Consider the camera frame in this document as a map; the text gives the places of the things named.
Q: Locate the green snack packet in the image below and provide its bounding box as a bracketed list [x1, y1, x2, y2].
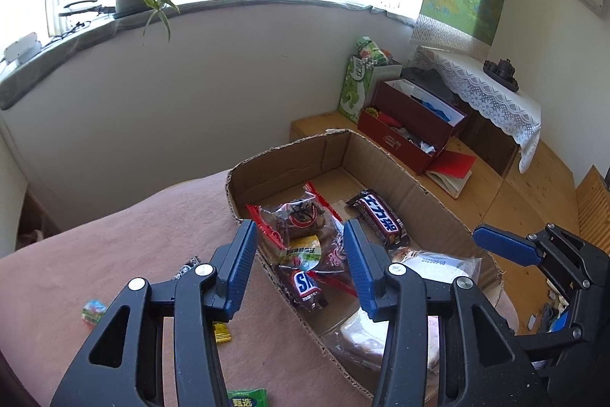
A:
[226, 388, 269, 407]

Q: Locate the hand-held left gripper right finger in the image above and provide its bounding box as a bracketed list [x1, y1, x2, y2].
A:
[343, 219, 563, 407]

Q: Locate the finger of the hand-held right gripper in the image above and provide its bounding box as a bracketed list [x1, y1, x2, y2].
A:
[473, 223, 610, 301]
[517, 293, 596, 353]

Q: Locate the ring light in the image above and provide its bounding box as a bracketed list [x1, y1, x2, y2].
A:
[58, 0, 116, 19]

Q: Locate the lace covered cabinet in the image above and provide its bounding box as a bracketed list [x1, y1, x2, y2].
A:
[414, 46, 544, 174]

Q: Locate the large chocolate bar brown wrapper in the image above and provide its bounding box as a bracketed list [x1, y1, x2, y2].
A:
[345, 188, 411, 248]

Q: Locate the cardboard box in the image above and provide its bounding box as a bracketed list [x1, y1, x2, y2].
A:
[225, 129, 509, 399]

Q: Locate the small colourful candy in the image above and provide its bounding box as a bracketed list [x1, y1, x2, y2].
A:
[80, 299, 106, 323]

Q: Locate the dark cake clear packet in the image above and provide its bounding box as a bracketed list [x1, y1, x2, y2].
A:
[317, 221, 358, 299]

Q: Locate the tall dark red box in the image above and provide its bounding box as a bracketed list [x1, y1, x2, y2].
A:
[371, 78, 473, 151]

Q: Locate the small chocolate bar brown wrapper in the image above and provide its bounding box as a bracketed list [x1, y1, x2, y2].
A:
[277, 264, 330, 310]

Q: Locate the dark tea set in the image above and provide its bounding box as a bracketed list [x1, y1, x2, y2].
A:
[482, 57, 520, 93]

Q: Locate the wooden slatted panel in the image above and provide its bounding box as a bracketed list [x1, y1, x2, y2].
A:
[574, 165, 610, 254]

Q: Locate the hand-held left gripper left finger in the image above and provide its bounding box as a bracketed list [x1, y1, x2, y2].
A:
[50, 219, 260, 407]

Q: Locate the black candy packet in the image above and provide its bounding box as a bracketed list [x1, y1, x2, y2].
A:
[172, 256, 204, 282]

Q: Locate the green snack bag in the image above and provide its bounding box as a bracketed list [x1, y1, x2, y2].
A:
[355, 35, 393, 68]

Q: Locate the red-edged brown cake packet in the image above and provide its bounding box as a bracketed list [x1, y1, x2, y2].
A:
[245, 181, 344, 267]

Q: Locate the wooden cabinet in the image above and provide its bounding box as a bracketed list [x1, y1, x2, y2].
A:
[456, 111, 521, 177]

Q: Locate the white electronic device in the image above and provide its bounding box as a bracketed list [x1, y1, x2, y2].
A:
[2, 31, 42, 66]

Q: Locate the green carton with snacks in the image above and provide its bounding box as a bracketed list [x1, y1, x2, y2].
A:
[337, 54, 378, 125]

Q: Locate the book with red cover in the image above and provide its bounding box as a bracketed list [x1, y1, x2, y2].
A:
[425, 151, 478, 199]

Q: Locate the dark cloth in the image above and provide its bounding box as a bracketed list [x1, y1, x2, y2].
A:
[404, 66, 459, 103]

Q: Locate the sliced bread packet pink print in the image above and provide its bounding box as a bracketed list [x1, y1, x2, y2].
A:
[328, 307, 442, 378]

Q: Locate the yellow-lidded jelly cup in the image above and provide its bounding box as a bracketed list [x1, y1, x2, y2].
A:
[286, 234, 325, 270]

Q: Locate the low red box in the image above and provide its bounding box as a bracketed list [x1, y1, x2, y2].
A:
[357, 107, 452, 175]

